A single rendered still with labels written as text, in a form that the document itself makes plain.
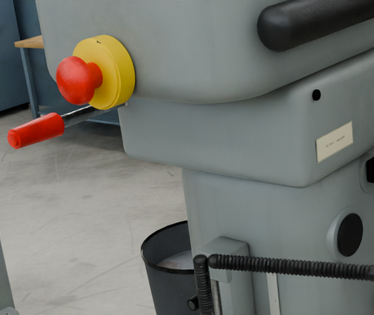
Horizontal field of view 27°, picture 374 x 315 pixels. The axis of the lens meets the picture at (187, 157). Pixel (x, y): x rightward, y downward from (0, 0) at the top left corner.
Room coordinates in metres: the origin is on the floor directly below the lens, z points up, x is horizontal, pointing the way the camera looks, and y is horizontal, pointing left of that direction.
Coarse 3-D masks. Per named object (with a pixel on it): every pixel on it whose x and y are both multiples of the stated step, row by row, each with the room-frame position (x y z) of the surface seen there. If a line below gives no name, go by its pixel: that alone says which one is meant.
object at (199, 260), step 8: (200, 256) 0.64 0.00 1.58; (200, 264) 0.63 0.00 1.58; (200, 272) 0.63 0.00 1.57; (208, 272) 0.64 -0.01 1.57; (200, 280) 0.63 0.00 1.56; (208, 280) 0.64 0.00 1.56; (200, 288) 0.63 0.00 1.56; (208, 288) 0.64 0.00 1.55; (200, 296) 0.64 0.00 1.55; (208, 296) 0.64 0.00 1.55; (200, 304) 0.64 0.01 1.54; (208, 304) 0.64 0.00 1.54; (200, 312) 0.64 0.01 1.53; (208, 312) 0.63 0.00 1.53
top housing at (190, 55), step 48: (48, 0) 0.70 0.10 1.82; (96, 0) 0.66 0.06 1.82; (144, 0) 0.62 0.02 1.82; (192, 0) 0.59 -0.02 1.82; (240, 0) 0.59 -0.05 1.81; (48, 48) 0.71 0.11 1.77; (144, 48) 0.62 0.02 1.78; (192, 48) 0.59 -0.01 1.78; (240, 48) 0.59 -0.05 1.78; (336, 48) 0.66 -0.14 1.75; (144, 96) 0.64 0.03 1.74; (192, 96) 0.60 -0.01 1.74; (240, 96) 0.60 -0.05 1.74
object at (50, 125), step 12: (84, 108) 0.75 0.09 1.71; (96, 108) 0.76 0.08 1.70; (36, 120) 0.71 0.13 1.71; (48, 120) 0.71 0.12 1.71; (60, 120) 0.72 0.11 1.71; (72, 120) 0.73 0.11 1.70; (84, 120) 0.75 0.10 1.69; (12, 132) 0.69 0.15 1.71; (24, 132) 0.69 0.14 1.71; (36, 132) 0.70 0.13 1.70; (48, 132) 0.71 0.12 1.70; (60, 132) 0.72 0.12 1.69; (12, 144) 0.69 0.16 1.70; (24, 144) 0.69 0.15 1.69
